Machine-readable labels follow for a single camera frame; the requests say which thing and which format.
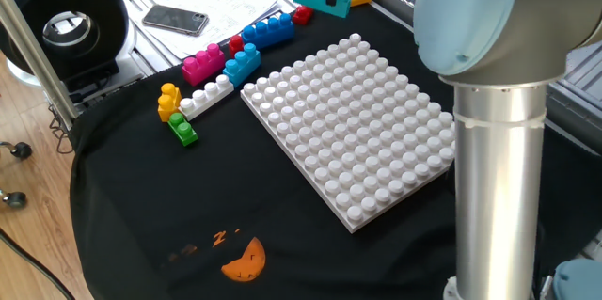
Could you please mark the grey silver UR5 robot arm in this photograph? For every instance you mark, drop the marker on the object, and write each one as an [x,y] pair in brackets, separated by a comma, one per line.
[498,173]

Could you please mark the red two-stud block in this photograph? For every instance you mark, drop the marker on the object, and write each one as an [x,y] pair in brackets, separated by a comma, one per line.
[302,15]

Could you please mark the green two-stud block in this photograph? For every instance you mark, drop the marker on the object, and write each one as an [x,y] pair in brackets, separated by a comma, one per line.
[183,131]

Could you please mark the white printed paper sheets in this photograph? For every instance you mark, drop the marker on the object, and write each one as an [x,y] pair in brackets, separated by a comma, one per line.
[226,4]

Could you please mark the white studded baseplate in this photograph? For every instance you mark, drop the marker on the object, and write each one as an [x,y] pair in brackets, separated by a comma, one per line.
[353,140]

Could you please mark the black chair caster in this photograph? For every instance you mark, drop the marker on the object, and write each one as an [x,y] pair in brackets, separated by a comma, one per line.
[21,150]
[15,200]

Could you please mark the light blue three-stud block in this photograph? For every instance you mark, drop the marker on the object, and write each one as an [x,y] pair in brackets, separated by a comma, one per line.
[242,67]

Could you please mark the blue four-stud block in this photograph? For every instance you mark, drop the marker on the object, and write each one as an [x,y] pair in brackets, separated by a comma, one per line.
[268,34]

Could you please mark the black smartphone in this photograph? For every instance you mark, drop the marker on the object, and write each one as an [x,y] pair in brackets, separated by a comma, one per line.
[176,19]

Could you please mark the black cloth with orange print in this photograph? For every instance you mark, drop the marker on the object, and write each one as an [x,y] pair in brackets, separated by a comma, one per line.
[188,196]

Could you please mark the aluminium frame post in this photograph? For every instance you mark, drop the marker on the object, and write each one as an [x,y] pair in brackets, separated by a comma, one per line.
[42,69]

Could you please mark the pink three-stud block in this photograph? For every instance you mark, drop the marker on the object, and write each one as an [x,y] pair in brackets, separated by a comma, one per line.
[202,67]

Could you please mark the white four-stud block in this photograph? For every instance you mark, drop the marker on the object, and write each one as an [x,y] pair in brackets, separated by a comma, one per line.
[204,100]

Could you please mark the red one-stud block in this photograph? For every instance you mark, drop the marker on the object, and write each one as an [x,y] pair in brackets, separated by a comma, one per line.
[235,45]

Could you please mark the yellow two-stud block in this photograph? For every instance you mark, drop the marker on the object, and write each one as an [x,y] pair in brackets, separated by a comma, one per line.
[167,105]

